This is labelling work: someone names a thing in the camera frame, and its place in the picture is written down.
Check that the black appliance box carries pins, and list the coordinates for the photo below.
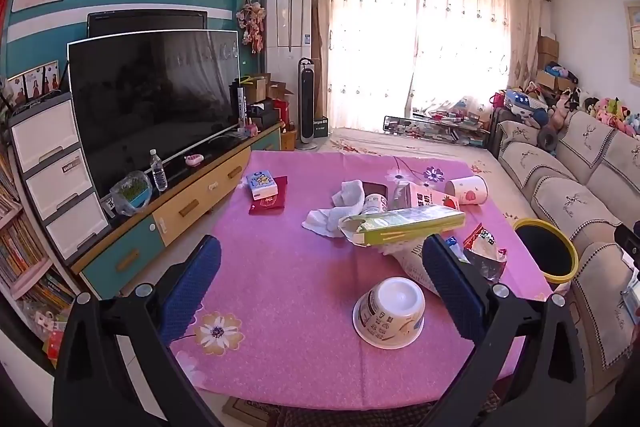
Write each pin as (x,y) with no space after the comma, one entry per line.
(321,128)

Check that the white green drink bottle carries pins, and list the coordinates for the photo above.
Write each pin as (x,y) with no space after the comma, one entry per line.
(407,259)

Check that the red wall hanging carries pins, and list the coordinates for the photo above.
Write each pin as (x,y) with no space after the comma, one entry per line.
(4,7)

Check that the pile of stuffed toys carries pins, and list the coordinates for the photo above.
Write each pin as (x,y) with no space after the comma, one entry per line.
(607,109)

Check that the teal yellow television cabinet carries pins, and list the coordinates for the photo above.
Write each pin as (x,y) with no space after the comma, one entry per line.
(200,202)

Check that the cluttered glass coffee table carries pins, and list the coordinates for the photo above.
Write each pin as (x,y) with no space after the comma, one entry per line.
(435,127)

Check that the pink strawberry milk carton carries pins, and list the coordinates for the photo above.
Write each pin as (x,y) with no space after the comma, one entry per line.
(425,197)

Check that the large black television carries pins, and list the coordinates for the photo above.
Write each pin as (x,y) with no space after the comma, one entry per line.
(150,97)

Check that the framed wall picture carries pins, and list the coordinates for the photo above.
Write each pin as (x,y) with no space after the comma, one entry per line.
(634,42)

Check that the red flat packet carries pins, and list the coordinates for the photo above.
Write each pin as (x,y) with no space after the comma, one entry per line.
(272,205)

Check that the hanging flower decoration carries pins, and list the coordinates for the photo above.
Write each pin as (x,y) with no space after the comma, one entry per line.
(251,22)

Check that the white standing air conditioner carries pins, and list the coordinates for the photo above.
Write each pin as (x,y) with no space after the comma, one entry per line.
(287,27)

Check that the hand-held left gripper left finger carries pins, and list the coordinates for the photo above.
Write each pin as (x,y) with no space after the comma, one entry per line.
(192,287)

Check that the white peach-print paper cup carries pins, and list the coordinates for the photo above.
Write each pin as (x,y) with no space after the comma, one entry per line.
(467,191)

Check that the bookshelf with books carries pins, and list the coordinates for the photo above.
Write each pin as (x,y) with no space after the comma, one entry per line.
(25,257)

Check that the black tower fan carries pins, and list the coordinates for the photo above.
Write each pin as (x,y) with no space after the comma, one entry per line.
(307,97)

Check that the small pink gadget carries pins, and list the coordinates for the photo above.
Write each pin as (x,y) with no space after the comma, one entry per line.
(193,160)

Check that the pink floral tablecloth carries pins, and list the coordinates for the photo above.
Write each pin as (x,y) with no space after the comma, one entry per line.
(280,232)

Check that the stacked cardboard boxes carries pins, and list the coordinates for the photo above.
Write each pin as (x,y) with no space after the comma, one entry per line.
(547,47)

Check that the pale blue tissue pack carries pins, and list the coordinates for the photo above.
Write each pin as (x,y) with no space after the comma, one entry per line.
(632,302)

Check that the open cardboard box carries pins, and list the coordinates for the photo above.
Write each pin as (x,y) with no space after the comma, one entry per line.
(270,89)

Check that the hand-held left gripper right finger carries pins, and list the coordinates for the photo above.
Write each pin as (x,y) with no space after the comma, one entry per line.
(450,287)

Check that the small photo frame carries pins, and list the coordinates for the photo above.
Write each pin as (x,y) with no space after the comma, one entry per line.
(16,91)
(51,77)
(34,83)

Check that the red box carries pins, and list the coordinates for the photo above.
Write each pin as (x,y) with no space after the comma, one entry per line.
(281,112)

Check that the green cardboard carton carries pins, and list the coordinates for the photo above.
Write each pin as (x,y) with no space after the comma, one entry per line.
(400,224)

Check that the beige sofa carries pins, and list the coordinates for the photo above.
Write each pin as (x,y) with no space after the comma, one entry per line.
(565,187)

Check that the red snack wrapper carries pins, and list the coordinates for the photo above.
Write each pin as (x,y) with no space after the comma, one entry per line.
(480,239)

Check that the small white yogurt bottle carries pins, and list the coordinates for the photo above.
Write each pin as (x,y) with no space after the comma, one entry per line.
(374,204)

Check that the black yellow-rimmed waste bin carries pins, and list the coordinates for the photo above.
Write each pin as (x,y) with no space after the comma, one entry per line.
(542,247)

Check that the black white tube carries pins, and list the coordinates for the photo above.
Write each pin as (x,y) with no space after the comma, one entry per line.
(242,107)

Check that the cream sheer curtains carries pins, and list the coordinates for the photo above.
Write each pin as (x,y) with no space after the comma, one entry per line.
(375,32)

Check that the cream floral floor mat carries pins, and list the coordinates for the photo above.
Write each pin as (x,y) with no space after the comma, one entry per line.
(360,142)

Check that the white paper noodle bowl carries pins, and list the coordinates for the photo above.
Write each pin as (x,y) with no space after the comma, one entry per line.
(395,302)

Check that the white tissue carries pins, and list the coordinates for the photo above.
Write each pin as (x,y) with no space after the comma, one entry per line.
(345,202)

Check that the clear water bottle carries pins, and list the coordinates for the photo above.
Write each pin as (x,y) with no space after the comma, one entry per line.
(158,174)

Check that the plastic bag of greens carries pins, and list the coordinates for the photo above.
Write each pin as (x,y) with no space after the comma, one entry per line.
(131,193)

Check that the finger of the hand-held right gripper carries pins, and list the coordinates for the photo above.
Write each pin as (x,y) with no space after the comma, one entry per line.
(629,239)

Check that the white plastic drawer unit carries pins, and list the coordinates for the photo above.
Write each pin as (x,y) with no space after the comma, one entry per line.
(55,177)

